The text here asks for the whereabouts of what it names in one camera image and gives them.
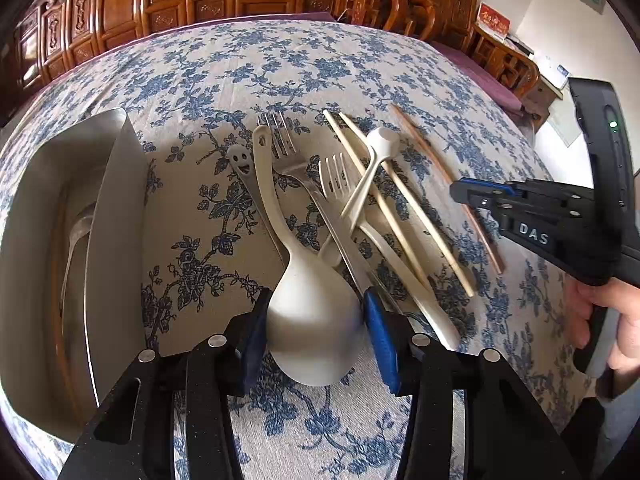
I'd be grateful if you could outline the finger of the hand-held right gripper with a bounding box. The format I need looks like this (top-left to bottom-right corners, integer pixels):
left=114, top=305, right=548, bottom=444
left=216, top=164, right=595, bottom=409
left=457, top=178, right=596, bottom=221
left=449, top=185, right=596, bottom=281

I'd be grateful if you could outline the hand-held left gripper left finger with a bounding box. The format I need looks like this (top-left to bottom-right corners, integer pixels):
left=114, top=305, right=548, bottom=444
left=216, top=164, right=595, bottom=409
left=60, top=287, right=273, bottom=480

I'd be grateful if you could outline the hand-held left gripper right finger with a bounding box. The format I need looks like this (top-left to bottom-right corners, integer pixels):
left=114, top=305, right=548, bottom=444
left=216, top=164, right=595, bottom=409
left=362, top=287, right=583, bottom=480

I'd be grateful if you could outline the large white spoon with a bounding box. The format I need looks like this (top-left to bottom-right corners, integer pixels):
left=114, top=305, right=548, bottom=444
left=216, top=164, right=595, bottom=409
left=251, top=125, right=365, bottom=387

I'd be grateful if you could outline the light bamboo chopstick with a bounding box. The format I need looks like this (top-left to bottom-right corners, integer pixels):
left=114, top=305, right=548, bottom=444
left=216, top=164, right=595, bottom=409
left=322, top=109, right=433, bottom=288
left=339, top=111, right=476, bottom=297

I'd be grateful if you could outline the brown chopstick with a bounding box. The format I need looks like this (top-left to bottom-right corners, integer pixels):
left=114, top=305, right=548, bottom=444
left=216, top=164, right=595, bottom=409
left=389, top=103, right=505, bottom=276

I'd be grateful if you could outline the white cutlery box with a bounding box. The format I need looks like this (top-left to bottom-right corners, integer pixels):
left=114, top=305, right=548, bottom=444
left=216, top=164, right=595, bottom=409
left=0, top=107, right=151, bottom=446

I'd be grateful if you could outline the metal smiley face spoon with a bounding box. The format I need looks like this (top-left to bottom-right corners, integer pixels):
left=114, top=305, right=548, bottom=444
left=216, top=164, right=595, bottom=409
left=227, top=144, right=291, bottom=266

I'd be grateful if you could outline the person's right hand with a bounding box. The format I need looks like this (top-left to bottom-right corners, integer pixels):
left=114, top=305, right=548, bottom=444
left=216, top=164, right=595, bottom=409
left=564, top=275, right=640, bottom=401

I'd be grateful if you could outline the wooden armchair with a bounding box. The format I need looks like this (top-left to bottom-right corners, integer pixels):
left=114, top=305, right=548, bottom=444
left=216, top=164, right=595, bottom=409
left=470, top=22, right=543, bottom=103
left=340, top=0, right=436, bottom=43

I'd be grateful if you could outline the blue floral tablecloth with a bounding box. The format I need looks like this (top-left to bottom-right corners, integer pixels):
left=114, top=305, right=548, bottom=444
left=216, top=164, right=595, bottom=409
left=0, top=17, right=601, bottom=480

